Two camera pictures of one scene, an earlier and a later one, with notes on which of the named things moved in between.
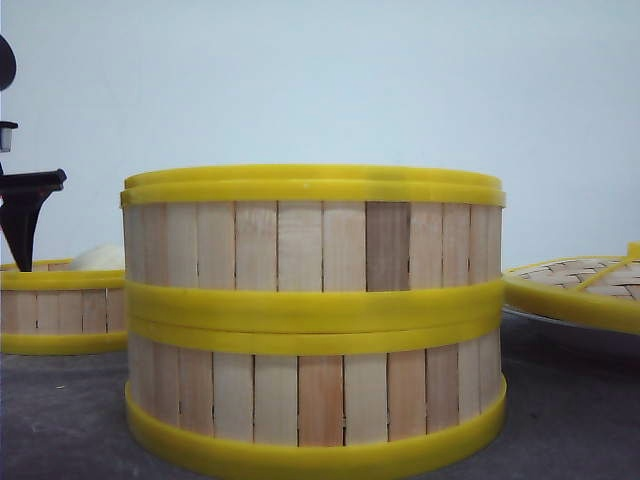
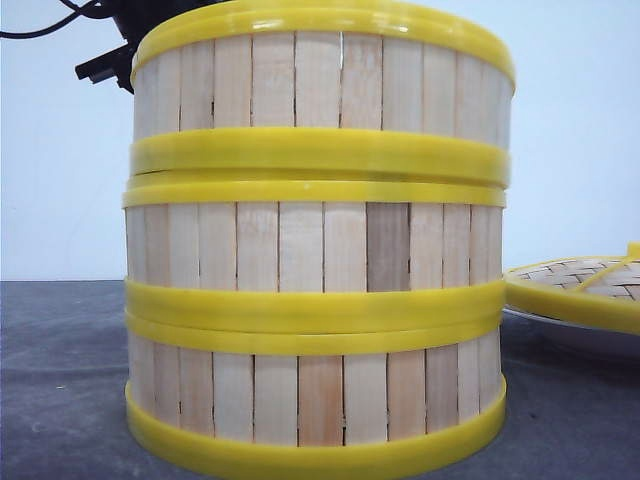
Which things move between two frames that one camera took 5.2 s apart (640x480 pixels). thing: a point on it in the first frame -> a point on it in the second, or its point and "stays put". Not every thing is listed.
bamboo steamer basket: [310, 394] stays put
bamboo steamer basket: [55, 309] -> [320, 86]
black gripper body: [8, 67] -> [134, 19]
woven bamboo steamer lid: [599, 290] stays put
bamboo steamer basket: [314, 250] stays put
